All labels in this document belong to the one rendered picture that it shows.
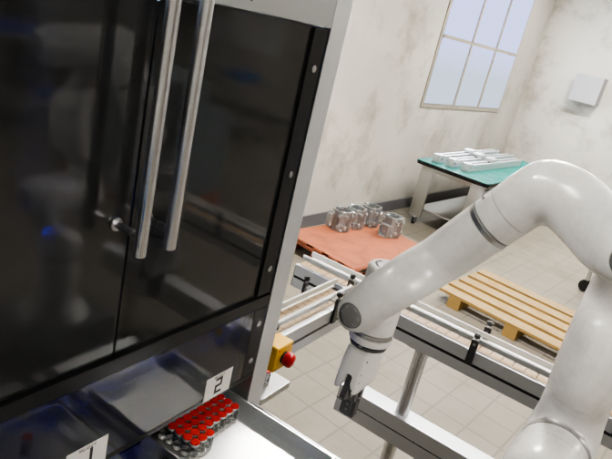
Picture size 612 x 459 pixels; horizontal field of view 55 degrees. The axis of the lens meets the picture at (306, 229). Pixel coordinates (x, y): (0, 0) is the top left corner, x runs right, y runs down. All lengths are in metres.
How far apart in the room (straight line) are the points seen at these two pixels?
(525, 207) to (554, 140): 8.08
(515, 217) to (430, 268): 0.17
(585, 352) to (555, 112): 8.13
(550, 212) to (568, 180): 0.05
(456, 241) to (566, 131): 8.02
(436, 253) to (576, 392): 0.30
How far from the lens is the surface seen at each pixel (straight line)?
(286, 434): 1.47
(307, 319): 1.89
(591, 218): 0.90
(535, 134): 9.11
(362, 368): 1.16
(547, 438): 1.06
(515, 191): 0.96
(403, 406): 2.26
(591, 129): 8.91
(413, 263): 1.02
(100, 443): 1.17
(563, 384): 1.02
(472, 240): 0.99
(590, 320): 0.98
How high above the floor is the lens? 1.81
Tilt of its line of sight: 19 degrees down
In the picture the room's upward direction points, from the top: 13 degrees clockwise
